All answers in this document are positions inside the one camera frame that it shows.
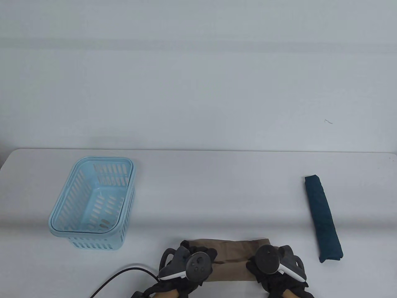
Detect person's left hand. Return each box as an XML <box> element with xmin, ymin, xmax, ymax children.
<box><xmin>146</xmin><ymin>242</ymin><xmax>218</xmax><ymax>298</ymax></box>

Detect person's right hand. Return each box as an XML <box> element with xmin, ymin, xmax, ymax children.
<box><xmin>246</xmin><ymin>245</ymin><xmax>314</xmax><ymax>298</ymax></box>

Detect tan garment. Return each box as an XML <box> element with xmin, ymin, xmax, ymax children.
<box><xmin>180</xmin><ymin>238</ymin><xmax>271</xmax><ymax>283</ymax></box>

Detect dark teal shorts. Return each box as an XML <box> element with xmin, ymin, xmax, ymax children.
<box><xmin>304</xmin><ymin>175</ymin><xmax>344</xmax><ymax>264</ymax></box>

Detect black and white controller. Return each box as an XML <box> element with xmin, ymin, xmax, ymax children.
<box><xmin>159</xmin><ymin>245</ymin><xmax>214</xmax><ymax>282</ymax></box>
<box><xmin>255</xmin><ymin>245</ymin><xmax>307</xmax><ymax>282</ymax></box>

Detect light blue plastic basket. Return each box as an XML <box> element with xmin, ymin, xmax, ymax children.
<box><xmin>48</xmin><ymin>156</ymin><xmax>137</xmax><ymax>251</ymax></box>

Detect black cable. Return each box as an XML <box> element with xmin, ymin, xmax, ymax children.
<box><xmin>89</xmin><ymin>264</ymin><xmax>161</xmax><ymax>298</ymax></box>

